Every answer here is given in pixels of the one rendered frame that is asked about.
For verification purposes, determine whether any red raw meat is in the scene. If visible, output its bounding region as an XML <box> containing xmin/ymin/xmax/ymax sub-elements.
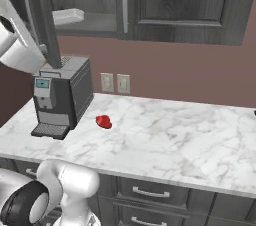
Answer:
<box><xmin>95</xmin><ymin>114</ymin><xmax>114</xmax><ymax>130</ymax></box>

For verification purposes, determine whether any white tupperware container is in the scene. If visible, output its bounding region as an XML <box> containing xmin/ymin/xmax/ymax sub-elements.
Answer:
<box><xmin>51</xmin><ymin>7</ymin><xmax>85</xmax><ymax>27</ymax></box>

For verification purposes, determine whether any closed dark grey cabinet door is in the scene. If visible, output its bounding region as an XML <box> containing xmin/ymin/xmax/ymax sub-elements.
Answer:
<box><xmin>127</xmin><ymin>0</ymin><xmax>256</xmax><ymax>47</ymax></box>

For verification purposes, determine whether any open dark grey cabinet door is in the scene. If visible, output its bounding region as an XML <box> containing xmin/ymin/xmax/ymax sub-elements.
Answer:
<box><xmin>20</xmin><ymin>0</ymin><xmax>63</xmax><ymax>70</ymax></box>

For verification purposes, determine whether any dark grey coffee machine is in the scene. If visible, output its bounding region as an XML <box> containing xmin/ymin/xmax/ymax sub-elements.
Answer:
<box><xmin>30</xmin><ymin>54</ymin><xmax>95</xmax><ymax>141</ymax></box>

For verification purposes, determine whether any dark grey drawer front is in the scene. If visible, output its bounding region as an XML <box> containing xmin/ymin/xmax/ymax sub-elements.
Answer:
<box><xmin>14</xmin><ymin>159</ymin><xmax>45</xmax><ymax>180</ymax></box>
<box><xmin>112</xmin><ymin>201</ymin><xmax>209</xmax><ymax>226</ymax></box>
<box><xmin>209</xmin><ymin>192</ymin><xmax>256</xmax><ymax>223</ymax></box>
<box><xmin>116</xmin><ymin>176</ymin><xmax>190</xmax><ymax>208</ymax></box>

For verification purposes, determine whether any white wall outlet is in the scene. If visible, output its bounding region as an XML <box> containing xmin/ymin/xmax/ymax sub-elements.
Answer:
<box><xmin>100</xmin><ymin>72</ymin><xmax>115</xmax><ymax>94</ymax></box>
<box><xmin>116</xmin><ymin>73</ymin><xmax>132</xmax><ymax>95</ymax></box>

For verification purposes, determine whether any silver cabinet door handle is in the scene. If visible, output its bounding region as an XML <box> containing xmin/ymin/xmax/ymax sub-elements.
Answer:
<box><xmin>121</xmin><ymin>0</ymin><xmax>130</xmax><ymax>35</ymax></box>

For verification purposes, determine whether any open wall cabinet body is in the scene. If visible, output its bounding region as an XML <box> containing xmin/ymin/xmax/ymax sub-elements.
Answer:
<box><xmin>45</xmin><ymin>0</ymin><xmax>124</xmax><ymax>39</ymax></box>

